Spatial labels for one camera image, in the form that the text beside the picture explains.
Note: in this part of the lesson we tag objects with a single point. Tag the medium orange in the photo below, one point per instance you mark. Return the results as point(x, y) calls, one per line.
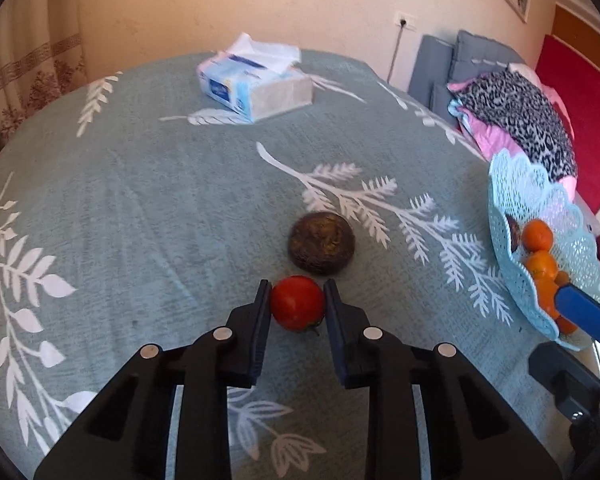
point(542, 266)

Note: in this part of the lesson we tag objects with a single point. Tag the white wall outlet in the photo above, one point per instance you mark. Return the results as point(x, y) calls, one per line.
point(404, 20)

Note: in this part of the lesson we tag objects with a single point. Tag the dark brown round fruit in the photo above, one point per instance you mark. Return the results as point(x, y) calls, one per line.
point(320, 242)
point(514, 232)

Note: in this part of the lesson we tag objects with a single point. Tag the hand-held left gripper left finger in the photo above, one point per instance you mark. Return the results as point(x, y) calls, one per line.
point(259, 350)

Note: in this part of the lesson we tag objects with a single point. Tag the leopard print cloth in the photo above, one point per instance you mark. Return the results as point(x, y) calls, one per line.
point(520, 110)

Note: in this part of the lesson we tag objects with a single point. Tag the red tomato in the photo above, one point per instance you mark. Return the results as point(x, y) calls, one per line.
point(297, 302)

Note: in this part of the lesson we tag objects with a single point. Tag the beige patterned curtain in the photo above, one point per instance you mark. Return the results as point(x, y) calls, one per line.
point(30, 85)

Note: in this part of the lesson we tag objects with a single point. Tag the teal leaf-print tablecloth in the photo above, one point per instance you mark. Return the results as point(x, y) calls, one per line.
point(180, 185)

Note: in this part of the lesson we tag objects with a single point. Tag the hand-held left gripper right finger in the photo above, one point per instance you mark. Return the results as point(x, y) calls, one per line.
point(336, 345)

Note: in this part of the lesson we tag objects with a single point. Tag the light blue lattice basket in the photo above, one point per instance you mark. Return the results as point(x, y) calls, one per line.
point(510, 195)

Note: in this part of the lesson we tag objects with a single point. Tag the small grey-blue cushion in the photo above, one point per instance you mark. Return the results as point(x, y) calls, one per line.
point(442, 97)

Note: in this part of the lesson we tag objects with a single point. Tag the large orange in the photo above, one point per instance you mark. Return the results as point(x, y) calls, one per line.
point(546, 297)

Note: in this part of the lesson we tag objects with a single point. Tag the blue white tissue pack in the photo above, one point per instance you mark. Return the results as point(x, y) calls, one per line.
point(260, 95)

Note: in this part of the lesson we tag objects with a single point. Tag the white pillow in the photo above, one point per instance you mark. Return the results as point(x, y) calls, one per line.
point(527, 74)

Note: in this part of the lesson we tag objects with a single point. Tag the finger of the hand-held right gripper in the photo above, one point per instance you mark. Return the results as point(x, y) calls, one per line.
point(565, 380)
point(580, 310)

